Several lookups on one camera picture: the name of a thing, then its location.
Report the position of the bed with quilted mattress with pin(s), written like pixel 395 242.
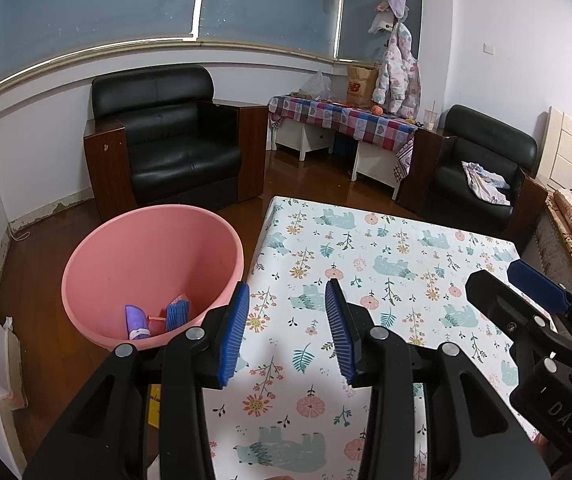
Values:
pixel 546 240

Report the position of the small reddish fruit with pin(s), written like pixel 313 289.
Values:
pixel 376 109

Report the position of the white hat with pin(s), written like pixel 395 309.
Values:
pixel 380 24

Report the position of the checkered tablecloth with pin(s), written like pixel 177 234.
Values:
pixel 346 117

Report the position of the black leather armchair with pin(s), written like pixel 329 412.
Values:
pixel 486 135

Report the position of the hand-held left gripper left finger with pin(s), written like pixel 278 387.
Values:
pixel 233 330

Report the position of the white wall switch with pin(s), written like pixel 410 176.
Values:
pixel 489 49

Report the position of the yellow card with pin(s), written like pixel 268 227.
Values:
pixel 155 405

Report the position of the white desk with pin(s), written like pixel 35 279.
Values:
pixel 311 140

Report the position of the plastic cup with straw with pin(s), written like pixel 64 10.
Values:
pixel 431 121

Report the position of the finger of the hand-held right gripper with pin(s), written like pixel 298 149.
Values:
pixel 491 295
pixel 536 282

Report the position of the floral tablecloth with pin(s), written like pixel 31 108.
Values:
pixel 391 240

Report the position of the window with grey blinds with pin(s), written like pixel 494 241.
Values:
pixel 91 5

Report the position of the pink plastic bucket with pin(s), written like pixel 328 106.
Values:
pixel 141 260

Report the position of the printed white cloth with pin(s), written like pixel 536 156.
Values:
pixel 483 180

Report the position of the puffy floral jacket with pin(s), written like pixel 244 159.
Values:
pixel 398 75

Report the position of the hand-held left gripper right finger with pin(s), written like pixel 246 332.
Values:
pixel 341 335

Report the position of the clear plastic bag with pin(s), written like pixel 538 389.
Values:
pixel 318 85

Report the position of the black leather sofa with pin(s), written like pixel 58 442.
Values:
pixel 166 150

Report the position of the brown paper bag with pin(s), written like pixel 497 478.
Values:
pixel 361 85

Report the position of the blue foam net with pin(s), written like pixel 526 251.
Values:
pixel 176 315

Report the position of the cream bed headboard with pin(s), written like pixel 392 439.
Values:
pixel 566 150

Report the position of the purple cloth roll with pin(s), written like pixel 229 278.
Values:
pixel 136 320

